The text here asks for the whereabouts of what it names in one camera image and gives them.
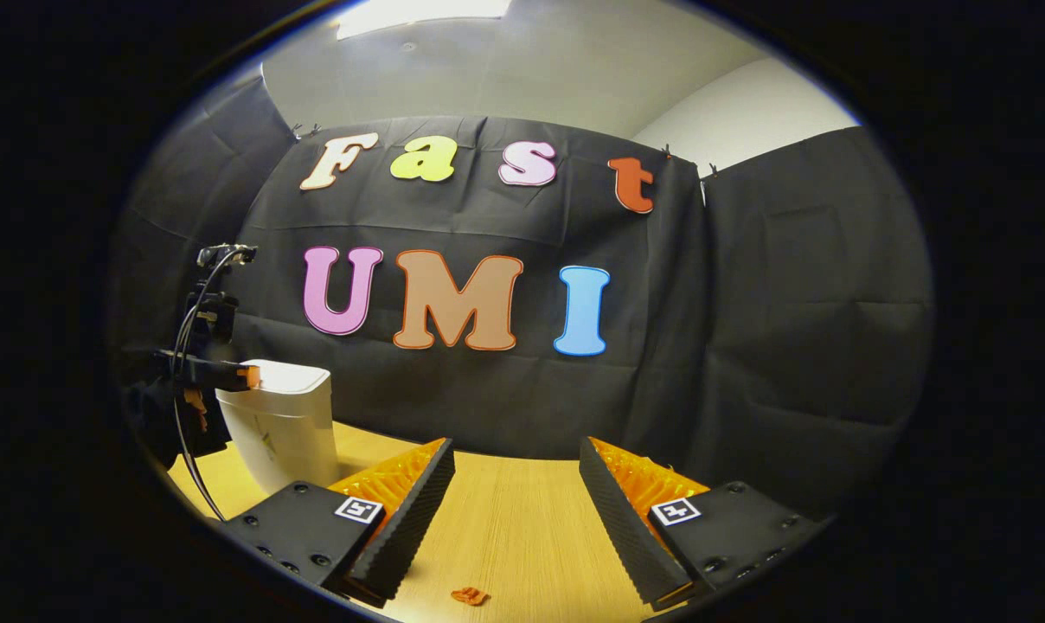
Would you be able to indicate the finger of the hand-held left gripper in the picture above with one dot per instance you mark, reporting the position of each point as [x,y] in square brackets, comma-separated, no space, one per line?
[220,374]

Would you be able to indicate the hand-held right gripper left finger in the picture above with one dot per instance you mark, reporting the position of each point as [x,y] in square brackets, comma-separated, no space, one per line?
[410,523]

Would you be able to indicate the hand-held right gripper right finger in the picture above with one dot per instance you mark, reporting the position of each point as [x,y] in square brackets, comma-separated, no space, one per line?
[631,532]

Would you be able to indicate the white desktop garbage bin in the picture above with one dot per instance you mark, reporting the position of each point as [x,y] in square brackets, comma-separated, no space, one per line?
[289,433]

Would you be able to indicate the orange paper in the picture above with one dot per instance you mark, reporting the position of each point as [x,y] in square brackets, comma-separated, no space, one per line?
[470,596]

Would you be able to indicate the wooden desktop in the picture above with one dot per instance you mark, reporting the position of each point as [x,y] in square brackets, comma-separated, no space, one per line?
[514,519]

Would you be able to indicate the black backdrop cloth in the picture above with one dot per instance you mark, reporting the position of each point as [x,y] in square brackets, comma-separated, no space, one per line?
[747,329]

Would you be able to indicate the ceiling light panel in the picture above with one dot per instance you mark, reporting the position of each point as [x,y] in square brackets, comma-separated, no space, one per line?
[419,16]

